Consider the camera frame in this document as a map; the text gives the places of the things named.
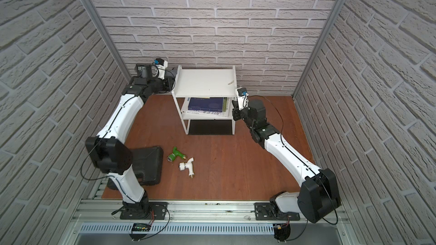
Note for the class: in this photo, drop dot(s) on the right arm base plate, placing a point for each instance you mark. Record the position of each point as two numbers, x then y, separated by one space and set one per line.
269 211

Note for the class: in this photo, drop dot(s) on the black mat under shelf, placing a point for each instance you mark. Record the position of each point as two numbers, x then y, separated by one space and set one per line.
210 127

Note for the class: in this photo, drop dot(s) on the white toy drill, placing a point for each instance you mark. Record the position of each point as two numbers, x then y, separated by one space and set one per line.
188 165

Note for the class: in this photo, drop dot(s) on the white metal bookshelf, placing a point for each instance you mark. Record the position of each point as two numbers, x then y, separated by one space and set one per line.
204 83

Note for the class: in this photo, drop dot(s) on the aluminium corner post left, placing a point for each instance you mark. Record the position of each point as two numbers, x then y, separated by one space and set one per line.
108 63

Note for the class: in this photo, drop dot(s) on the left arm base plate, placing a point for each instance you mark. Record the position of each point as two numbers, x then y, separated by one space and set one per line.
144 211

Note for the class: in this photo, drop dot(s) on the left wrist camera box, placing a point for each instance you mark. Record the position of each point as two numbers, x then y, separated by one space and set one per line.
159 68

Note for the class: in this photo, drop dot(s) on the small green circuit board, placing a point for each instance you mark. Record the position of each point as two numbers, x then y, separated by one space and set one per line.
141 227

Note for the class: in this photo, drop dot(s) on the green toy drill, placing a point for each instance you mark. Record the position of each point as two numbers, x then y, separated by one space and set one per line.
176 154

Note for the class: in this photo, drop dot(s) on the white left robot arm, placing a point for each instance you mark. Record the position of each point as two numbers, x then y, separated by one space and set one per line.
107 149

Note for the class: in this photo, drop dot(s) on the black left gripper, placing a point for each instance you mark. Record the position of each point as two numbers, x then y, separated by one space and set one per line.
169 84

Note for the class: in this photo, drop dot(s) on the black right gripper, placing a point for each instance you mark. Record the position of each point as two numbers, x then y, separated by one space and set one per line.
235 110

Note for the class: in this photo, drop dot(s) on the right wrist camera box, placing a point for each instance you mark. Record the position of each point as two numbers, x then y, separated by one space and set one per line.
242 97

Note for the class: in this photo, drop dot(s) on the dark blue book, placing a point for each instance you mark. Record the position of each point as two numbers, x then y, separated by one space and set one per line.
206 104

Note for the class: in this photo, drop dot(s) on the green book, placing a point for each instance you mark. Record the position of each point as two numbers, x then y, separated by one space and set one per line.
224 104

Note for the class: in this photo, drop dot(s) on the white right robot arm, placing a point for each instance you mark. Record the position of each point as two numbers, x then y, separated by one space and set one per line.
319 193

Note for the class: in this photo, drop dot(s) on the black connector with wires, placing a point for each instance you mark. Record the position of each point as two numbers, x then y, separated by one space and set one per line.
281 232

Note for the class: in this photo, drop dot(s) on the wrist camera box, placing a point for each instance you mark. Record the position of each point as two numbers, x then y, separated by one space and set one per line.
159 68
242 97

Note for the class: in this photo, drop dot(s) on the white perforated cable duct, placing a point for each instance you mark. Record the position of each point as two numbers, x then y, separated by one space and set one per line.
180 228

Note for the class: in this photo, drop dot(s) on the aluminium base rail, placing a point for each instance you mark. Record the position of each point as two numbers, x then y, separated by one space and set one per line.
335 229

